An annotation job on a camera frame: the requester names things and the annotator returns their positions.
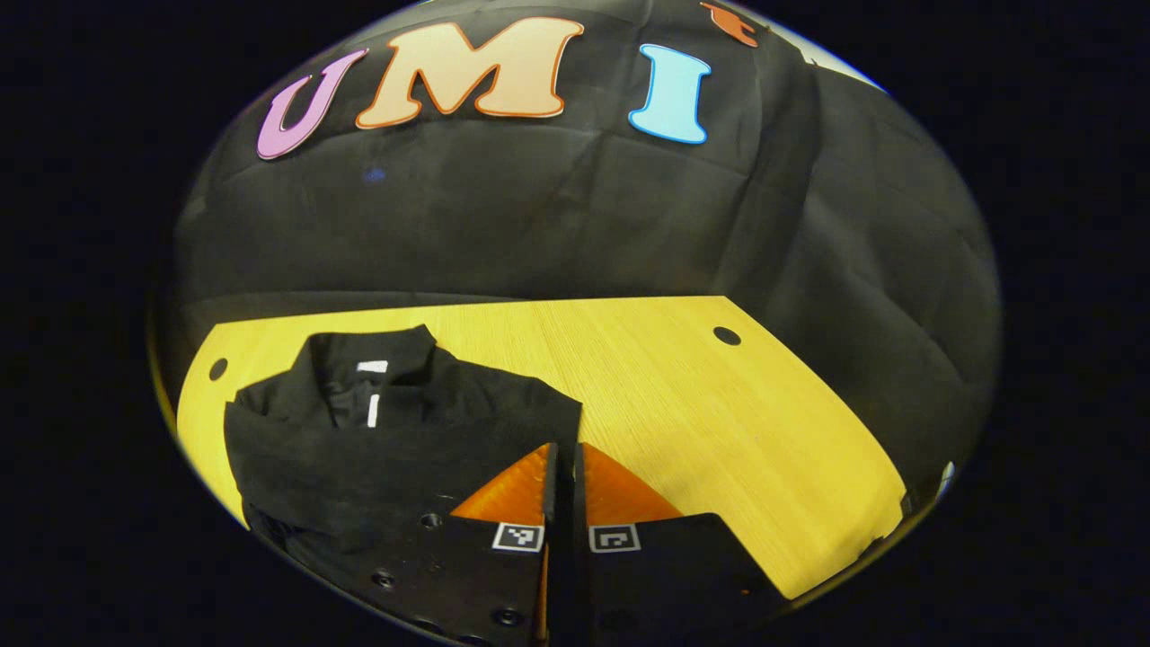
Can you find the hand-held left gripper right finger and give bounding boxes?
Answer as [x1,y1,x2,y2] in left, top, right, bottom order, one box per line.
[572,441,793,641]

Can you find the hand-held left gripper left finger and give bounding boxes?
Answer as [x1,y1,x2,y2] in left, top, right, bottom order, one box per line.
[358,441,559,647]

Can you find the black button-up garment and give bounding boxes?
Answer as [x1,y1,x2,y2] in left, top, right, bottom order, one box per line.
[222,324,585,581]

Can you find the black backdrop cloth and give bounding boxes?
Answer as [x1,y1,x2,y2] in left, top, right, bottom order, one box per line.
[155,0,1004,509]

